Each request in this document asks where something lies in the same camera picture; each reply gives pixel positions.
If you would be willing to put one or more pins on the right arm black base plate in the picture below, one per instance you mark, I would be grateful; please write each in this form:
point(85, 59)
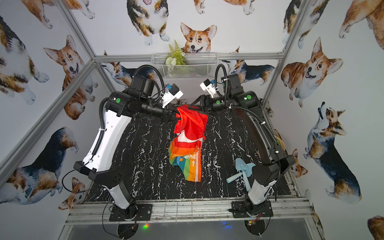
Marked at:
point(240, 208)

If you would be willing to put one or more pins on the white wire wall basket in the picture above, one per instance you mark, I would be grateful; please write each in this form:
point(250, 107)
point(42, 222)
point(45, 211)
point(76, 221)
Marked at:
point(198, 66)

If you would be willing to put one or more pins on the green fern with white flower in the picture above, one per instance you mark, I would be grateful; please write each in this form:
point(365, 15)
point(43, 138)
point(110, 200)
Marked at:
point(175, 58)

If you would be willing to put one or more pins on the rainbow kids hooded jacket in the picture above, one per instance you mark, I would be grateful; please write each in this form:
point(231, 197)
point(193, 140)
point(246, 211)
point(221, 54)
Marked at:
point(185, 149)

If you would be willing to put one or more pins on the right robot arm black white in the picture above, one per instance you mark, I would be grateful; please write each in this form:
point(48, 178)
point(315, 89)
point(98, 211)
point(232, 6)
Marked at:
point(274, 161)

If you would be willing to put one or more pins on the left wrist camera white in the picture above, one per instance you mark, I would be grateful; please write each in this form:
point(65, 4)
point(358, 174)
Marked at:
point(173, 92)

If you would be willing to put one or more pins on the beige pot green plant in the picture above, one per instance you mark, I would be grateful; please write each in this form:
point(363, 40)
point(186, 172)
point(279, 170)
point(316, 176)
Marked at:
point(279, 139)

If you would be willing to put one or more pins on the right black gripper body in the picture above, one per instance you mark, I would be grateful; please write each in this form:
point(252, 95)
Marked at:
point(208, 99)

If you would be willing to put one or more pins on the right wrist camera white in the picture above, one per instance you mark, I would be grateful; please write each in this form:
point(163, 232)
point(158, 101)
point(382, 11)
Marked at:
point(209, 87)

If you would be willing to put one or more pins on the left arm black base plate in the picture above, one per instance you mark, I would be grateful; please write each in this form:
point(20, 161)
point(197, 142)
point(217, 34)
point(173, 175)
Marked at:
point(141, 211)

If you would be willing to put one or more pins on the light blue toy shovel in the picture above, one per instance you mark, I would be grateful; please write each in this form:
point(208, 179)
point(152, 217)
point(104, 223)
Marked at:
point(244, 171)

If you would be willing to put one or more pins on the aluminium front rail frame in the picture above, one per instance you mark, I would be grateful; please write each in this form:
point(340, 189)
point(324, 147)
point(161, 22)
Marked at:
point(188, 211)

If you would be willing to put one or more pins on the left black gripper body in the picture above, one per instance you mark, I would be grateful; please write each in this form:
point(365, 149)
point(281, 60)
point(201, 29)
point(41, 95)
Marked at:
point(172, 111)

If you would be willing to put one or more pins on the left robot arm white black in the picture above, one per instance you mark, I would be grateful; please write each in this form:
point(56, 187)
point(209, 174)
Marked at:
point(147, 95)

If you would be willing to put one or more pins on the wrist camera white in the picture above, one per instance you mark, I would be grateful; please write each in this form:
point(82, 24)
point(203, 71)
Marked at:
point(173, 92)
point(209, 87)

